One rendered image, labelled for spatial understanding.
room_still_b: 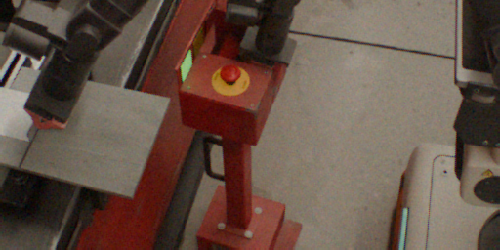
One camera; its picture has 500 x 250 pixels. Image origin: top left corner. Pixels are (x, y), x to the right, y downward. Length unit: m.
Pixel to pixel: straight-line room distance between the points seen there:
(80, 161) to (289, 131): 1.30
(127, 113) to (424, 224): 0.97
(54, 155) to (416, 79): 1.61
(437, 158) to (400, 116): 0.44
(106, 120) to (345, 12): 1.63
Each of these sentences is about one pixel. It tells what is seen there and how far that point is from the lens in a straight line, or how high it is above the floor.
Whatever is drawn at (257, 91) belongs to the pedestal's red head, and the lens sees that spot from 1.42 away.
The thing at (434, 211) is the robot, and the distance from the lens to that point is 1.90.
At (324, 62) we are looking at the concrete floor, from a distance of 2.49.
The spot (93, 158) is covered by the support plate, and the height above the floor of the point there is 1.00.
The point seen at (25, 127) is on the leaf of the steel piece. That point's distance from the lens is 1.16.
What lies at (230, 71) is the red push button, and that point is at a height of 0.81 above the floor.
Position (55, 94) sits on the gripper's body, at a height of 1.11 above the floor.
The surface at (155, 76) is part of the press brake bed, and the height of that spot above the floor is 0.74.
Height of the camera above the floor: 1.91
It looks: 54 degrees down
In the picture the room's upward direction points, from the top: straight up
